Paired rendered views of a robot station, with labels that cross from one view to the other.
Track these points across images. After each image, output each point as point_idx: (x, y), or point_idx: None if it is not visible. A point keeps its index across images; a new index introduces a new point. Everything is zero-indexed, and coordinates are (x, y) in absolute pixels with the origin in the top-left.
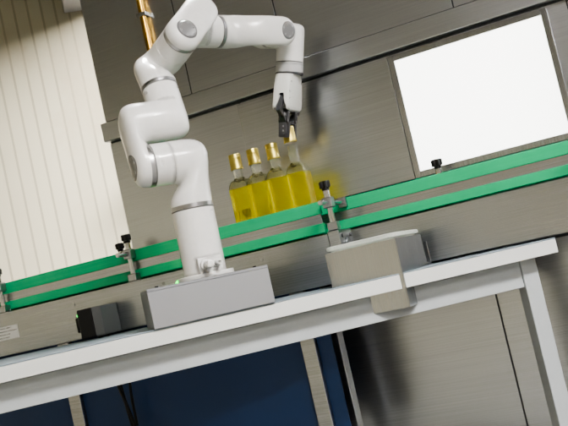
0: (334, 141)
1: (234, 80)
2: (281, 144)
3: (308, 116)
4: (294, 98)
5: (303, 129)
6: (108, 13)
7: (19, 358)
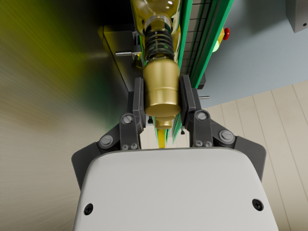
0: None
1: None
2: (80, 119)
3: (0, 152)
4: (202, 206)
5: (34, 117)
6: None
7: (292, 55)
